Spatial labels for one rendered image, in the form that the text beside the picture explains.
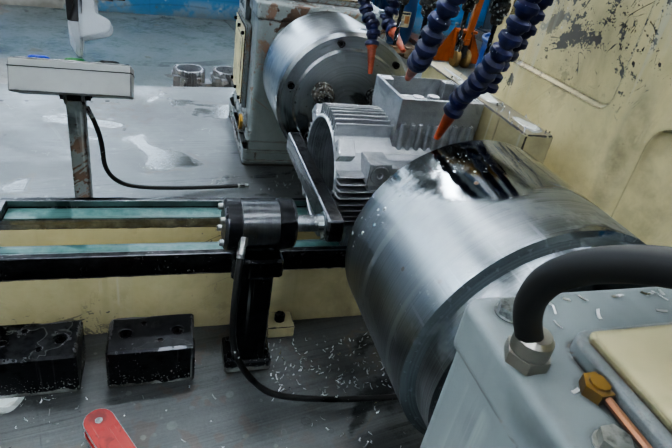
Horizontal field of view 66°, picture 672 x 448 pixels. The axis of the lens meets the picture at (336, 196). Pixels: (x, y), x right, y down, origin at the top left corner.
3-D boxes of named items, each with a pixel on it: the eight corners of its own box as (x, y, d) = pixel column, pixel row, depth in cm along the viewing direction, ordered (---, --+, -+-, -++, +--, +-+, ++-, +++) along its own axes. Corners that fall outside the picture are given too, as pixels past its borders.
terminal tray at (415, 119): (438, 124, 81) (450, 79, 78) (470, 153, 73) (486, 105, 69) (366, 120, 78) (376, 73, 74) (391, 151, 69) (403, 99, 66)
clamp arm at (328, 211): (346, 242, 62) (301, 149, 83) (350, 221, 60) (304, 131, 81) (318, 243, 61) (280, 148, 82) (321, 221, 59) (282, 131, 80)
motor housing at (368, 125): (406, 195, 92) (433, 92, 83) (455, 260, 77) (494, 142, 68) (296, 194, 86) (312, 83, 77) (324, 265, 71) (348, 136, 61)
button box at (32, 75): (134, 99, 88) (134, 68, 88) (131, 97, 82) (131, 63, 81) (19, 93, 83) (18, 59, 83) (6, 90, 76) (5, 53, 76)
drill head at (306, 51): (349, 107, 130) (367, 2, 118) (403, 177, 100) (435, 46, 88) (248, 101, 122) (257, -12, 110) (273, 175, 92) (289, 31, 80)
